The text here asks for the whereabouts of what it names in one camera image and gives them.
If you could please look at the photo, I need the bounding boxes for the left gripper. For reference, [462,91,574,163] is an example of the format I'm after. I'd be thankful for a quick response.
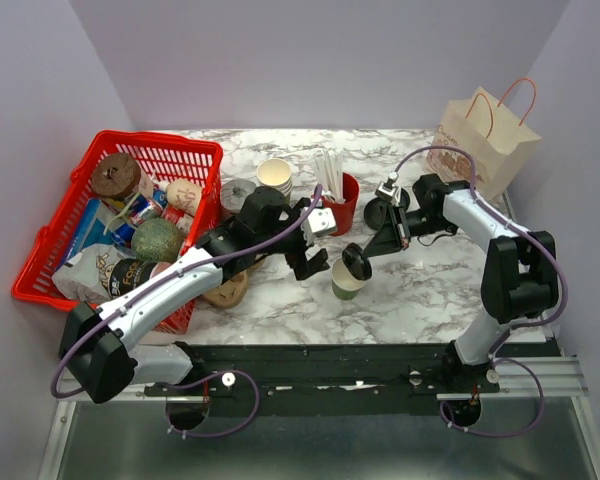
[255,199,330,281]

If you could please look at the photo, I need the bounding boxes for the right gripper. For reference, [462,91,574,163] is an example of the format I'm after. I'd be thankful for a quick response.
[362,201,455,258]

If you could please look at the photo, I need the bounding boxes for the green paper cup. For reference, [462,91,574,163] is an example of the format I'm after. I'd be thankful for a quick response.
[331,259,365,300]

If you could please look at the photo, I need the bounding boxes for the black cup lid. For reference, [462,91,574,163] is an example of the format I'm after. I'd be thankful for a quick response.
[341,243,372,281]

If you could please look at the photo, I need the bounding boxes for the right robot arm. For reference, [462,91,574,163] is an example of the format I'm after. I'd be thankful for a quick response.
[342,174,563,392]

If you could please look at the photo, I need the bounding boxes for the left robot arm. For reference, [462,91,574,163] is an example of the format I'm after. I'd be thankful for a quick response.
[58,186,335,404]

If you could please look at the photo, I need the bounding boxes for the stack of black lids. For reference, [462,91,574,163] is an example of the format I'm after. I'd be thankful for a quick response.
[363,197,393,231]

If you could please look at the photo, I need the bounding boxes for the red straw holder cup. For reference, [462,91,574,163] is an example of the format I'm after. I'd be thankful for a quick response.
[321,173,360,236]

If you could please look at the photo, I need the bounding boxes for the brown cardboard cup carrier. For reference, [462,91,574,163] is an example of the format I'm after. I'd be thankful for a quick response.
[199,227,269,309]

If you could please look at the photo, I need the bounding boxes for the white wrapped straws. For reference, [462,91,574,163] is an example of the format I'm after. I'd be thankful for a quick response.
[312,149,345,204]

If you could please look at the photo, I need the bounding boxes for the stack of paper cups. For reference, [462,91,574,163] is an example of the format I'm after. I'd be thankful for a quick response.
[256,158,293,204]

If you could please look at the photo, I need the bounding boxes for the grey toilet paper roll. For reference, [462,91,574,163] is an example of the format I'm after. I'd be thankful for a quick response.
[220,179,257,220]

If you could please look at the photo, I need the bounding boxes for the beige bottle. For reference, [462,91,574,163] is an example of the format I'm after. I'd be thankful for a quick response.
[165,178,203,217]

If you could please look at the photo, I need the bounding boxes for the red plastic basket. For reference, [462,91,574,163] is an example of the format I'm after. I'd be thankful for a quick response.
[11,130,223,312]

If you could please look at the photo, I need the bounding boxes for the green round melon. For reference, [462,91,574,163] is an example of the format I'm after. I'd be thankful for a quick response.
[131,218,185,263]

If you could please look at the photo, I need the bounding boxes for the beige paper bag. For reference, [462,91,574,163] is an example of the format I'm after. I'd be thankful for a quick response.
[425,87,541,201]

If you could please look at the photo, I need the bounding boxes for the blue red can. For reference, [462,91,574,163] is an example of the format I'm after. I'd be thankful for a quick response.
[113,189,167,243]

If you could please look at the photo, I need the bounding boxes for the black pink can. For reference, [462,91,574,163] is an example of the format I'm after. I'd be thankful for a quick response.
[106,259,170,298]

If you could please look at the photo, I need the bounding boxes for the brown cork roll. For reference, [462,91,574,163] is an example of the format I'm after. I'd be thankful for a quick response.
[91,153,141,201]

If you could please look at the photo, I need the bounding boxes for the blue white package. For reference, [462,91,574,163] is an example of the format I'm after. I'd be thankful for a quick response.
[60,198,127,265]

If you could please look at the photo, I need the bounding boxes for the white snack bag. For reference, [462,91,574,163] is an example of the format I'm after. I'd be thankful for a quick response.
[52,244,128,304]

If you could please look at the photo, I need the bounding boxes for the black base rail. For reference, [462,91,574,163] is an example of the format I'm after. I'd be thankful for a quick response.
[145,341,564,417]

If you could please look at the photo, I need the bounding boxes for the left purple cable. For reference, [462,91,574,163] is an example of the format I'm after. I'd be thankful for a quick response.
[49,183,326,439]

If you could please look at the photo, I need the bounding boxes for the purple cable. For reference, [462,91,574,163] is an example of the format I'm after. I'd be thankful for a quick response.
[387,145,570,439]
[49,183,326,439]

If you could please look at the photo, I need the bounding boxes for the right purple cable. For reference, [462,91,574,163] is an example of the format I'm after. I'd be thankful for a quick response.
[387,145,570,439]

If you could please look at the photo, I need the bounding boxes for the aluminium frame rail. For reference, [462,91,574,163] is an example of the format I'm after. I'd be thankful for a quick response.
[40,367,600,479]

